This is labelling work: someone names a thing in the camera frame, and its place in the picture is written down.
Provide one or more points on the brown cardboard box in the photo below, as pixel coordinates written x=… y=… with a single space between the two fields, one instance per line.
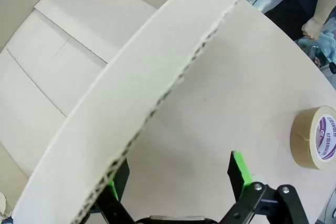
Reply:
x=126 y=82

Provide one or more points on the small black object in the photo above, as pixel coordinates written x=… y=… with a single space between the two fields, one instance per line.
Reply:
x=333 y=68

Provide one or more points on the person in dark t-shirt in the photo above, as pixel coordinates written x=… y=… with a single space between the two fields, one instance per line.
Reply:
x=288 y=11

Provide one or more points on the light blue cloth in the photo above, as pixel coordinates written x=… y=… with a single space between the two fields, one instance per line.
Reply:
x=326 y=44

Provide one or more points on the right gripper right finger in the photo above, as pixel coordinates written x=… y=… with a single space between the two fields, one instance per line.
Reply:
x=244 y=195

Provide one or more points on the brown packing tape roll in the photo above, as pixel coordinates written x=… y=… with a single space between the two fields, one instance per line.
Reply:
x=304 y=134

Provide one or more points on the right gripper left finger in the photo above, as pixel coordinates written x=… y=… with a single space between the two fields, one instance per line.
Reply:
x=115 y=205

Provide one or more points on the person's left hand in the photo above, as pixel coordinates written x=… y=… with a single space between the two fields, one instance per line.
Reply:
x=313 y=28

